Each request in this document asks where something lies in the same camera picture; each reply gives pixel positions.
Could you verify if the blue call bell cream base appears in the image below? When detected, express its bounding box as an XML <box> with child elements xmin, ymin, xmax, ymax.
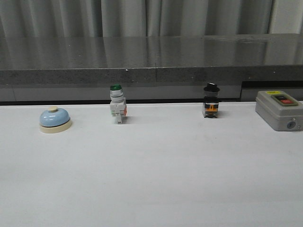
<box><xmin>39</xmin><ymin>106</ymin><xmax>72</xmax><ymax>134</ymax></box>

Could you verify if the dark granite counter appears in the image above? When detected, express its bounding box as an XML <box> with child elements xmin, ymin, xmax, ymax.
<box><xmin>0</xmin><ymin>34</ymin><xmax>303</xmax><ymax>105</ymax></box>

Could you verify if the grey on off switch box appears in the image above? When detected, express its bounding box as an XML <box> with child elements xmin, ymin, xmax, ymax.
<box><xmin>255</xmin><ymin>90</ymin><xmax>303</xmax><ymax>131</ymax></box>

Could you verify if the green pushbutton switch white body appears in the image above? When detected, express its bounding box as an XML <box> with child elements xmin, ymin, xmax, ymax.
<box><xmin>110</xmin><ymin>84</ymin><xmax>127</xmax><ymax>124</ymax></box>

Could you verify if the black rotary selector switch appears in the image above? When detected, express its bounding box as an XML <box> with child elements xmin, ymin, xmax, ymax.
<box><xmin>202</xmin><ymin>83</ymin><xmax>220</xmax><ymax>118</ymax></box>

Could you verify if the grey curtain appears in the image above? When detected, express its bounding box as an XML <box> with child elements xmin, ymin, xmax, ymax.
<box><xmin>0</xmin><ymin>0</ymin><xmax>303</xmax><ymax>38</ymax></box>

